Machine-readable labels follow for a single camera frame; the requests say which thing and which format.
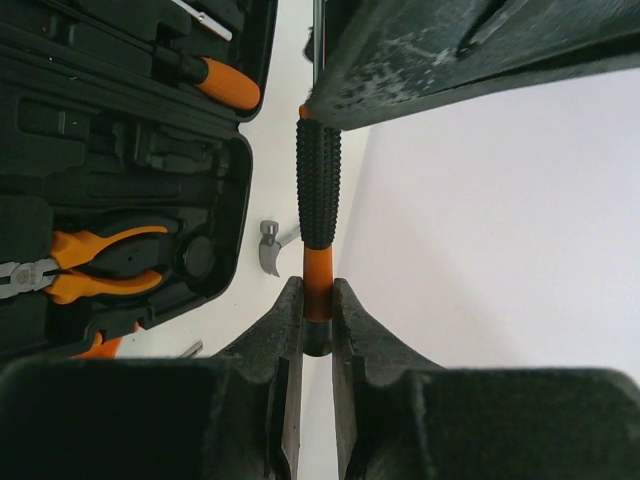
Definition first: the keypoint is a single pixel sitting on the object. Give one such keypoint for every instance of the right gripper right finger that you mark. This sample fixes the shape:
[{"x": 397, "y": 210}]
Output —
[{"x": 398, "y": 415}]

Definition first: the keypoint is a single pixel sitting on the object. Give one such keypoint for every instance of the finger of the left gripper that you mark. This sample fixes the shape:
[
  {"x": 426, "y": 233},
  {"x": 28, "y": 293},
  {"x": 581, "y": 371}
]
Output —
[{"x": 389, "y": 59}]

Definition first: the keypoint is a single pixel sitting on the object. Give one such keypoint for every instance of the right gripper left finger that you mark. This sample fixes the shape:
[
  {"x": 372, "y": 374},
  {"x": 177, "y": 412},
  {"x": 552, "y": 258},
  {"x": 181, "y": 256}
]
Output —
[{"x": 234, "y": 415}]

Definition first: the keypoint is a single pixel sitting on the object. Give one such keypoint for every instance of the orange grip bit screwdriver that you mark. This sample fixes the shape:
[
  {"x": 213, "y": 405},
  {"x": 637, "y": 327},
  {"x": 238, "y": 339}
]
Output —
[{"x": 213, "y": 78}]

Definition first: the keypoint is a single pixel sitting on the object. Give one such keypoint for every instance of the black handled claw hammer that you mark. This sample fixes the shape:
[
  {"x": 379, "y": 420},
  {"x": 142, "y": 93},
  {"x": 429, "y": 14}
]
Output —
[{"x": 272, "y": 243}]

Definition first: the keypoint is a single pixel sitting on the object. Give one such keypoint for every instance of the black orange handled screwdriver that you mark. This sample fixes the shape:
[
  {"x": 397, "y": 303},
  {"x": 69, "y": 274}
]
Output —
[{"x": 205, "y": 20}]

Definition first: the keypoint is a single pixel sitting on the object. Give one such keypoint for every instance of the black plastic tool case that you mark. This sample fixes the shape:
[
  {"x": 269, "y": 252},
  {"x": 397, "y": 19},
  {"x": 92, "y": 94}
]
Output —
[{"x": 124, "y": 190}]

